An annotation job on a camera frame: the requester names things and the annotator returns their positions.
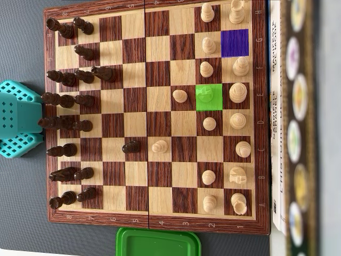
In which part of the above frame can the white wooden knight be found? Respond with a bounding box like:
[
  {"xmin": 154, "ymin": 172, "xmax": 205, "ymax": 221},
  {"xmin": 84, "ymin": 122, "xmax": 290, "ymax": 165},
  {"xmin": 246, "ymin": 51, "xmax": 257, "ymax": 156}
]
[
  {"xmin": 198, "ymin": 85, "xmax": 214, "ymax": 103},
  {"xmin": 229, "ymin": 166, "xmax": 248, "ymax": 185}
]

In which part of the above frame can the white wooden pawn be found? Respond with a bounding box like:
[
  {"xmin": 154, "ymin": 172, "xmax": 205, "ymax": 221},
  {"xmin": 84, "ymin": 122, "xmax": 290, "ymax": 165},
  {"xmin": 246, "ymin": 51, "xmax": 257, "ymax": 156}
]
[
  {"xmin": 151, "ymin": 140, "xmax": 169, "ymax": 154},
  {"xmin": 201, "ymin": 170, "xmax": 216, "ymax": 186},
  {"xmin": 172, "ymin": 89, "xmax": 189, "ymax": 103},
  {"xmin": 202, "ymin": 36, "xmax": 216, "ymax": 54},
  {"xmin": 200, "ymin": 61, "xmax": 214, "ymax": 78},
  {"xmin": 202, "ymin": 116, "xmax": 217, "ymax": 132},
  {"xmin": 200, "ymin": 3, "xmax": 215, "ymax": 23},
  {"xmin": 202, "ymin": 194, "xmax": 217, "ymax": 213}
]

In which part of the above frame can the wooden folding chessboard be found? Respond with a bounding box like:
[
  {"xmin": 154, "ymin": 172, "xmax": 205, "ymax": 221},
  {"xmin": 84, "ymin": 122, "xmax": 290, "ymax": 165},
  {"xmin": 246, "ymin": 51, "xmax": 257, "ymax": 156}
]
[{"xmin": 44, "ymin": 0, "xmax": 272, "ymax": 236}]

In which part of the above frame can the black wooden pawn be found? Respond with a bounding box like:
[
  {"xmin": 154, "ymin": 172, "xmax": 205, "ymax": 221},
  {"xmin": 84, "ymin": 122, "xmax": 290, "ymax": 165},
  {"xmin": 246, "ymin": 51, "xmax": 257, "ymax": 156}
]
[
  {"xmin": 72, "ymin": 17, "xmax": 94, "ymax": 35},
  {"xmin": 74, "ymin": 167, "xmax": 94, "ymax": 181},
  {"xmin": 72, "ymin": 119, "xmax": 93, "ymax": 132},
  {"xmin": 75, "ymin": 69, "xmax": 95, "ymax": 84},
  {"xmin": 74, "ymin": 44, "xmax": 95, "ymax": 61},
  {"xmin": 76, "ymin": 187, "xmax": 97, "ymax": 203},
  {"xmin": 121, "ymin": 140, "xmax": 142, "ymax": 154},
  {"xmin": 74, "ymin": 94, "xmax": 95, "ymax": 107}
]

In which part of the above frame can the white wooden bishop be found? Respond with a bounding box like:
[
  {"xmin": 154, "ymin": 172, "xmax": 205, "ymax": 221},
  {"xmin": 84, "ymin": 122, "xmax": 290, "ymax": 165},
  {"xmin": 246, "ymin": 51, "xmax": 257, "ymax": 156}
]
[
  {"xmin": 235, "ymin": 140, "xmax": 252, "ymax": 158},
  {"xmin": 232, "ymin": 57, "xmax": 250, "ymax": 77}
]

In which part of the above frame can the white wooden king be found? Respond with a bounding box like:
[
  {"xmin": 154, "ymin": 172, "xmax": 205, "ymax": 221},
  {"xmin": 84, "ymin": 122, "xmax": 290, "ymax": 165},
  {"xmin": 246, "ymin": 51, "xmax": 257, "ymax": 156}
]
[{"xmin": 229, "ymin": 82, "xmax": 248, "ymax": 104}]

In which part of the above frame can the black wooden knight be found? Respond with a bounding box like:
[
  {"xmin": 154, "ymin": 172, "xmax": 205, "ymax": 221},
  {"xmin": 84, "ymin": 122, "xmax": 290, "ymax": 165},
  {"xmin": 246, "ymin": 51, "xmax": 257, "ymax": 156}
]
[
  {"xmin": 91, "ymin": 66, "xmax": 117, "ymax": 82},
  {"xmin": 49, "ymin": 166, "xmax": 79, "ymax": 183}
]

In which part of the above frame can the white wooden rook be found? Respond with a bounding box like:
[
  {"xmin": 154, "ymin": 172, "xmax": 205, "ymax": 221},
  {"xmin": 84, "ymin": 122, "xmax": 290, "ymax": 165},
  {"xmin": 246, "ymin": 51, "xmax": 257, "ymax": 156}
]
[
  {"xmin": 229, "ymin": 0, "xmax": 245, "ymax": 25},
  {"xmin": 230, "ymin": 192, "xmax": 248, "ymax": 216}
]

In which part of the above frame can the white Gabrielle Chanel book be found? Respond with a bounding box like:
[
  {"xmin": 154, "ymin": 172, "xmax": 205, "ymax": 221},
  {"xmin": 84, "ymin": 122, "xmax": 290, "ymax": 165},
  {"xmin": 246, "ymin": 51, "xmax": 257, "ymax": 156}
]
[{"xmin": 268, "ymin": 0, "xmax": 283, "ymax": 232}]

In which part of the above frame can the black wooden bishop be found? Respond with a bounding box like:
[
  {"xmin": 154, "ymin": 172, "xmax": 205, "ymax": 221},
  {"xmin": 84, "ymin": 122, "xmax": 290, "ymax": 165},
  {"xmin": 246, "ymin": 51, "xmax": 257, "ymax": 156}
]
[
  {"xmin": 46, "ymin": 70, "xmax": 77, "ymax": 87},
  {"xmin": 46, "ymin": 143, "xmax": 78, "ymax": 158}
]

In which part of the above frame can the black wooden queen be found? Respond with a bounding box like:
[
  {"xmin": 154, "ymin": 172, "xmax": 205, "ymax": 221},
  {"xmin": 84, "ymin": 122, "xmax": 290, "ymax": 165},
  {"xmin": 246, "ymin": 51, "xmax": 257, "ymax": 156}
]
[{"xmin": 37, "ymin": 116, "xmax": 76, "ymax": 131}]

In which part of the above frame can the green plastic tray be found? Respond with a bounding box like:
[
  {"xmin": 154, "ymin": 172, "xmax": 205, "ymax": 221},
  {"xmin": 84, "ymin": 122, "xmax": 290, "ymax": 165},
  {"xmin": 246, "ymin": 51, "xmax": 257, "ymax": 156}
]
[{"xmin": 116, "ymin": 227, "xmax": 202, "ymax": 256}]

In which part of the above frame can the black wooden king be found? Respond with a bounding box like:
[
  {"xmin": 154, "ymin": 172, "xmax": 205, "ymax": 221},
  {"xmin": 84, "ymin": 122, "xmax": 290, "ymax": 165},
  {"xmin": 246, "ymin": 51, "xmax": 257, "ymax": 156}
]
[{"xmin": 40, "ymin": 92, "xmax": 75, "ymax": 109}]

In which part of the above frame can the black wooden rook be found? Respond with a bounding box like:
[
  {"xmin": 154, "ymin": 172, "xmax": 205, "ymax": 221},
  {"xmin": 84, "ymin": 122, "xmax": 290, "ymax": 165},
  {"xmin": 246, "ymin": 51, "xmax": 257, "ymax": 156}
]
[
  {"xmin": 48, "ymin": 190, "xmax": 77, "ymax": 210},
  {"xmin": 46, "ymin": 17, "xmax": 75, "ymax": 39}
]

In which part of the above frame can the dark art history book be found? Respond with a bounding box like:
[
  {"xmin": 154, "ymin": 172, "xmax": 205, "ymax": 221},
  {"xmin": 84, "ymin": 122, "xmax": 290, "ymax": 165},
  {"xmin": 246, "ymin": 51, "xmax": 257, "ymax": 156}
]
[{"xmin": 278, "ymin": 0, "xmax": 324, "ymax": 256}]

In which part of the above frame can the grey table mat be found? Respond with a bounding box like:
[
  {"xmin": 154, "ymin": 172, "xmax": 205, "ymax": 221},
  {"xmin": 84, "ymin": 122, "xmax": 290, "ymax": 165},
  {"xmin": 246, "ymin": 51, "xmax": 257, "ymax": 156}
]
[{"xmin": 0, "ymin": 0, "xmax": 271, "ymax": 256}]

